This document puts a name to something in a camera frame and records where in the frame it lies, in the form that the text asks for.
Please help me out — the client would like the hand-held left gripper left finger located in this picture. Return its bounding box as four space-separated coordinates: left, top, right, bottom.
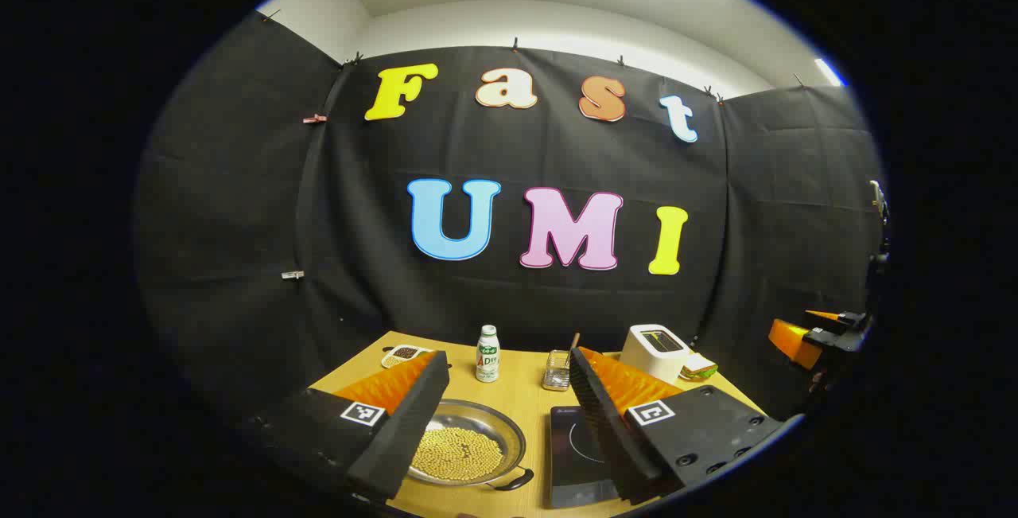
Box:
239 351 451 503

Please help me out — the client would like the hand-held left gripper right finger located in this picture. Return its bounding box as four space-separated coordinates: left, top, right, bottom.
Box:
569 347 800 507

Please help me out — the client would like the black induction cooktop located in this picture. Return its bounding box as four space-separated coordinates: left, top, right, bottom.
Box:
547 405 621 509

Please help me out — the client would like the pile of soybeans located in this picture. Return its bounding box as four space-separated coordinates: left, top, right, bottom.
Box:
412 426 505 482

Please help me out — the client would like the stainless steel pot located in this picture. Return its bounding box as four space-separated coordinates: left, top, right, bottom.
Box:
406 399 535 492

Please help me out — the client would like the white divided bean dish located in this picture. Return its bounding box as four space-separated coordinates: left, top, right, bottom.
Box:
380 345 434 369

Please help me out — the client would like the white toaster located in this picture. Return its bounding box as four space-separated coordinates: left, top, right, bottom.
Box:
619 324 691 384

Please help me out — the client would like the lettuce sandwich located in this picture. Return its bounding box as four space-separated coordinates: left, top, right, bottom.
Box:
680 353 719 381

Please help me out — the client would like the white milk drink bottle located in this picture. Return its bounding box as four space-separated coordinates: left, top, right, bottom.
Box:
476 325 501 384

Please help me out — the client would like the black backdrop cloth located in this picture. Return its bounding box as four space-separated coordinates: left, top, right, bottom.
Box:
135 13 885 423

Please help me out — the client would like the row of black backdrop clips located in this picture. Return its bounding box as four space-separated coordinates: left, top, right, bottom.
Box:
258 9 806 103

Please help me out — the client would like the metal wire utensil holder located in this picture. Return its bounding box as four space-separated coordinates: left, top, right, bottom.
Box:
542 349 573 391

